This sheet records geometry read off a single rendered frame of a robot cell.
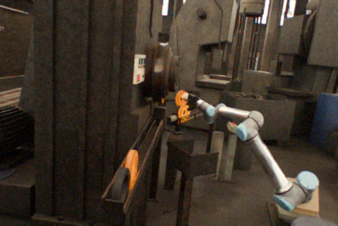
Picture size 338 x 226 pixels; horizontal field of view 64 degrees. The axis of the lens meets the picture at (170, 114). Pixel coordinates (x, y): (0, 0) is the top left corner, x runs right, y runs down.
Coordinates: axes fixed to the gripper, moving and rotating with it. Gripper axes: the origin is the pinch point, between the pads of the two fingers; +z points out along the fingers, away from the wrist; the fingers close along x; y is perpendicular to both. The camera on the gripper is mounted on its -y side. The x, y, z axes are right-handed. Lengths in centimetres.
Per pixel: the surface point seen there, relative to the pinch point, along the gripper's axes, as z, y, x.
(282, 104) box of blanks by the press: -32, -8, -220
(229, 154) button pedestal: -52, -45, -44
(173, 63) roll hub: -19, 39, 53
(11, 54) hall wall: 843, -252, -168
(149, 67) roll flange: -12, 32, 70
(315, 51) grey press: -20, 77, -298
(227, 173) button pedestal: -59, -65, -44
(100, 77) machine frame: -10, 23, 108
